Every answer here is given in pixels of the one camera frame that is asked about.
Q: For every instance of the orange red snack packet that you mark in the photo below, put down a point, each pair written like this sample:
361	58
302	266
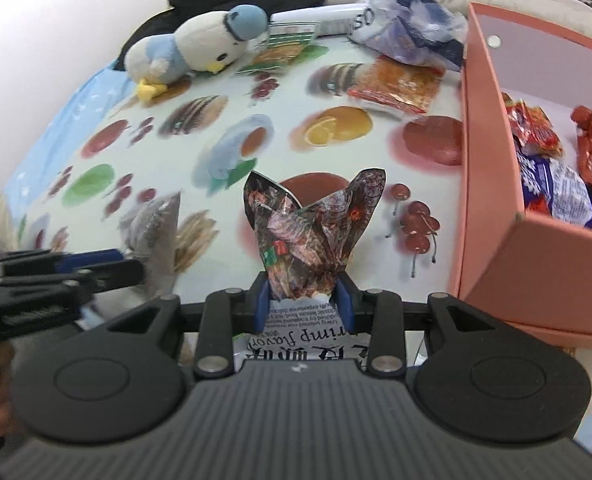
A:
538	132

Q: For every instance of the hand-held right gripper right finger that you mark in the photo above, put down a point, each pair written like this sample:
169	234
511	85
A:
347	305

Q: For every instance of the clear blue printed plastic bag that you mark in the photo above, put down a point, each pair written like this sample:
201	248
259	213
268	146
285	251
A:
411	25

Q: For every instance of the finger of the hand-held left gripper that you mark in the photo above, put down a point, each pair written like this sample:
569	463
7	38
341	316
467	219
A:
91	258
116	274

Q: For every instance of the fruit printed tablecloth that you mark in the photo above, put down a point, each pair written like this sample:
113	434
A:
201	125

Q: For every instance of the silver grey snack packet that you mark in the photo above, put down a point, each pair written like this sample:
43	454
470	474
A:
161	230

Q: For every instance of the dark printed snack packet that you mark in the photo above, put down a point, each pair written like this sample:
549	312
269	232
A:
311	240

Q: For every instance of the green snack packet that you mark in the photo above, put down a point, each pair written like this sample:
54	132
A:
281	52

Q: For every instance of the spicy strips packet red label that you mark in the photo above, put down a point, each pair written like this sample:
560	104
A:
401	82

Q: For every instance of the pink cardboard box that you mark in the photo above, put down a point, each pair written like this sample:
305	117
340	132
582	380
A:
486	185

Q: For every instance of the blue white plush penguin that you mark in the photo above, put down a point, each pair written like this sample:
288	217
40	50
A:
191	40

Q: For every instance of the white tube package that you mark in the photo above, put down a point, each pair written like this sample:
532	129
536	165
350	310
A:
336	15

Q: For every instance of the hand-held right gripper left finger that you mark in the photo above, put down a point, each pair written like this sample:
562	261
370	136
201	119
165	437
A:
260	305

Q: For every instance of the blue white snack packet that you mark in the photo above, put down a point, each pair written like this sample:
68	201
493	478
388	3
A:
566	190

